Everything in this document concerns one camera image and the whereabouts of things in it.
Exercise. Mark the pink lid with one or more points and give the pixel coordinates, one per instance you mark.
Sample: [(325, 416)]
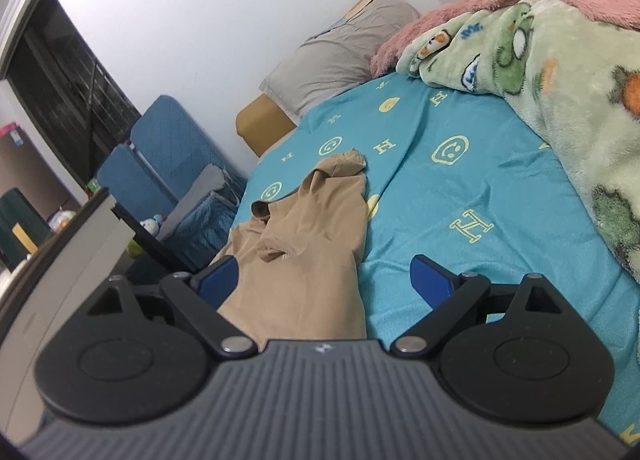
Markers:
[(7, 129)]

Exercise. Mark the white desk with black leg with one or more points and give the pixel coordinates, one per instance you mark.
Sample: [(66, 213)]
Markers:
[(65, 250)]

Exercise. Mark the green cartoon fleece blanket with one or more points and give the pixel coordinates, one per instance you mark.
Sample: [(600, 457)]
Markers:
[(575, 90)]

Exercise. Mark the small white stuffed toy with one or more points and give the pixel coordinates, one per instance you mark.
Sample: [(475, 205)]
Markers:
[(150, 226)]

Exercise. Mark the yellow wooden board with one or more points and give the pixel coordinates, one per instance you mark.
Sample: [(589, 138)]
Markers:
[(21, 237)]

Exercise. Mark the green ball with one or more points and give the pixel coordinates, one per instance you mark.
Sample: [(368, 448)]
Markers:
[(134, 247)]

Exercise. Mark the grey seat cushion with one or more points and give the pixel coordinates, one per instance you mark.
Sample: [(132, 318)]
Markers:
[(200, 190)]

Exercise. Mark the tall blue covered chair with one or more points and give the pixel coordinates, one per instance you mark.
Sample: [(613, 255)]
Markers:
[(170, 130)]

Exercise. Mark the teal smiley bed sheet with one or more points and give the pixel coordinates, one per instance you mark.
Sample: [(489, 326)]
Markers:
[(450, 180)]

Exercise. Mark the round colourful toy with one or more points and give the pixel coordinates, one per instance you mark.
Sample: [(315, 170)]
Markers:
[(62, 220)]

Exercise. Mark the brown refrigerator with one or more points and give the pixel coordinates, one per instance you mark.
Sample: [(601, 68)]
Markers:
[(30, 165)]

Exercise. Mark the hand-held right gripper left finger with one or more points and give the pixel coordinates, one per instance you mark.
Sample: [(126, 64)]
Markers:
[(220, 282)]

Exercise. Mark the small green can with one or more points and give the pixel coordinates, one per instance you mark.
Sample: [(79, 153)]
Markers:
[(92, 185)]

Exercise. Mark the dark window with grille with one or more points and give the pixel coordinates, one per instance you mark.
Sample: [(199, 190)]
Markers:
[(55, 80)]

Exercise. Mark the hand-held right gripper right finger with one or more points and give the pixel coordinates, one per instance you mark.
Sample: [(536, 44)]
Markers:
[(430, 280)]

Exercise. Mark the tan printed T-shirt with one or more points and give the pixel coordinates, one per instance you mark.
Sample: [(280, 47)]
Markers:
[(300, 260)]

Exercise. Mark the grey pillow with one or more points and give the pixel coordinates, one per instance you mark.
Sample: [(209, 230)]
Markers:
[(340, 55)]

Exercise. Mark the dark green covered chair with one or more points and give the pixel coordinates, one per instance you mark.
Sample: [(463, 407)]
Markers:
[(15, 212)]

